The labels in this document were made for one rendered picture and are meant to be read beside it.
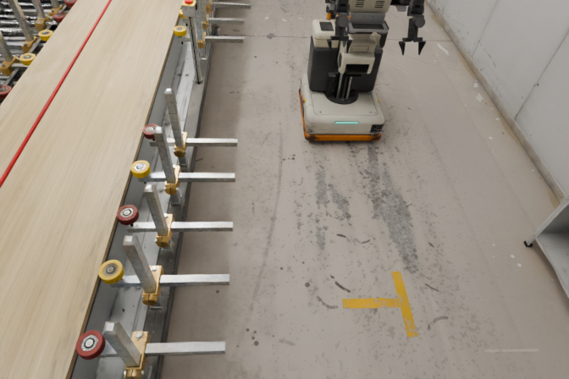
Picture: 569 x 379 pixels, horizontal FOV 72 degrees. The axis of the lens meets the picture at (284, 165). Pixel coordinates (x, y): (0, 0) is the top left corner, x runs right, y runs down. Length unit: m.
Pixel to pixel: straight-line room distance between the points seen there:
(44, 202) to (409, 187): 2.34
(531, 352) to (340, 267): 1.12
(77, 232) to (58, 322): 0.35
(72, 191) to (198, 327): 1.03
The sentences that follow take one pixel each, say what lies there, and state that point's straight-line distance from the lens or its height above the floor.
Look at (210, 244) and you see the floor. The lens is 2.60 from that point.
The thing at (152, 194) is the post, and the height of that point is 1.09.
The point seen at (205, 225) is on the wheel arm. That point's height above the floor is 0.82.
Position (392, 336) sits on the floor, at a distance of 2.43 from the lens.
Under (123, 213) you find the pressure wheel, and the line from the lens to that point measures 1.68.
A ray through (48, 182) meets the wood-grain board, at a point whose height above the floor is 0.90.
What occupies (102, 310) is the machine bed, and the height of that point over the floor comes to 0.72.
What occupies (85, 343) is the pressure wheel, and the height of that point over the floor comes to 0.91.
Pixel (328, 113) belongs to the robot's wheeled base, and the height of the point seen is 0.28.
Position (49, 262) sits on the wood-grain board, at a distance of 1.66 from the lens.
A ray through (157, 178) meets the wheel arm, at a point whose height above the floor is 0.85.
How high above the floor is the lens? 2.19
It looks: 47 degrees down
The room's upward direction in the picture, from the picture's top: 4 degrees clockwise
